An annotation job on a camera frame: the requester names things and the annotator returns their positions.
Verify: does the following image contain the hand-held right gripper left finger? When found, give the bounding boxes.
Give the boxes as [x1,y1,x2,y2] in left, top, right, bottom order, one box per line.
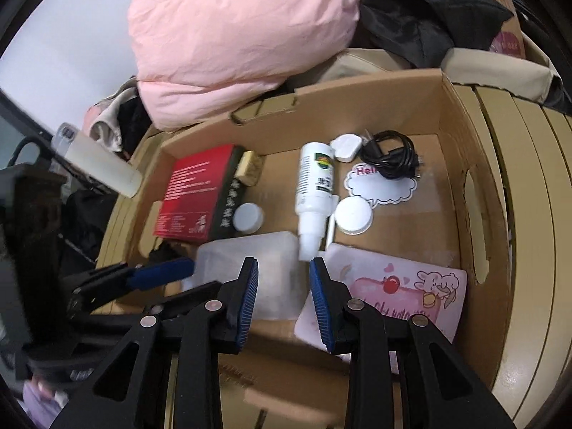
[49,257,260,429]

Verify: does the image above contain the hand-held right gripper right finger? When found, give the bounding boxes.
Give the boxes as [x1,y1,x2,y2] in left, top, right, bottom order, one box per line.
[309,257,514,429]

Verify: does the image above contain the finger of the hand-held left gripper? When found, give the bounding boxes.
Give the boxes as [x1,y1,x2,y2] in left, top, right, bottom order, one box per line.
[67,281,224,322]
[85,257,196,293]

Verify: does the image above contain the white tissue packet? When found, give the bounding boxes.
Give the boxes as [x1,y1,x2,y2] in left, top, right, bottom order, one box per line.
[194,231,309,320]

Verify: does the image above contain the pink printed card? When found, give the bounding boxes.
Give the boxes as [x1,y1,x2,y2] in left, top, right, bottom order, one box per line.
[294,243,468,374]

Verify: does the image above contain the small white jar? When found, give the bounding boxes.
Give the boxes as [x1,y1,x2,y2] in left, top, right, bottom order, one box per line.
[232,203,264,234]

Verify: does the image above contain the round white lid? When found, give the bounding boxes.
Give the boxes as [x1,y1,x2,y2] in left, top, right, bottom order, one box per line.
[334,197,374,234]

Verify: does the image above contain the white spray bottle green label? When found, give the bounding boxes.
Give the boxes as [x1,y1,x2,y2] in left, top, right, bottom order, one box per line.
[295,142,339,261]

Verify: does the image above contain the small yellow block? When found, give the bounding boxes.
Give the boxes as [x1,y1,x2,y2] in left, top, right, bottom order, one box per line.
[236,151,265,186]

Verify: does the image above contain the cardboard tray box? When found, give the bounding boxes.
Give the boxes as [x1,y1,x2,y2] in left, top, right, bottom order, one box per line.
[96,68,514,429]

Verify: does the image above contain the black cable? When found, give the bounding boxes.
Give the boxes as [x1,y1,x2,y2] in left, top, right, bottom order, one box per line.
[360,130,424,180]

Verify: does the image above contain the person's left forearm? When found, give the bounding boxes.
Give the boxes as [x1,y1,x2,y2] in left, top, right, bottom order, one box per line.
[20,378,68,427]

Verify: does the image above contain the red box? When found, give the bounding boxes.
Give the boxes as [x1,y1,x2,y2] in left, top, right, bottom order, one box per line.
[153,144,248,244]

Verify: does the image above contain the tall white thermos bottle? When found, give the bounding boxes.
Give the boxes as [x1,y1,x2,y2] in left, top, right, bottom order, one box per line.
[56,123,144,198]

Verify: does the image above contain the white cloud-shaped sticker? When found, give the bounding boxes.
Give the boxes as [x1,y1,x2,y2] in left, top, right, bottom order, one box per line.
[343,164,418,206]

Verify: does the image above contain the beige clothes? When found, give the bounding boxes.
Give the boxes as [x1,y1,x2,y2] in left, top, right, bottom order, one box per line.
[85,78,144,153]

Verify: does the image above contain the pink down jacket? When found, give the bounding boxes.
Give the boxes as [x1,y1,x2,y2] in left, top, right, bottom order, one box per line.
[127,0,363,132]

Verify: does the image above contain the beige bag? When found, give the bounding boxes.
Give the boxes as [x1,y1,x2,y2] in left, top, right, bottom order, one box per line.
[286,47,564,103]

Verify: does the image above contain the black jacket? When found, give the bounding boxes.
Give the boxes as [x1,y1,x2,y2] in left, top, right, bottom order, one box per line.
[353,0,514,70]

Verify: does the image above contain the open cardboard box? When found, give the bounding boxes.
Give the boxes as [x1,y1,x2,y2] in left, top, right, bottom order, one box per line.
[465,0,552,61]

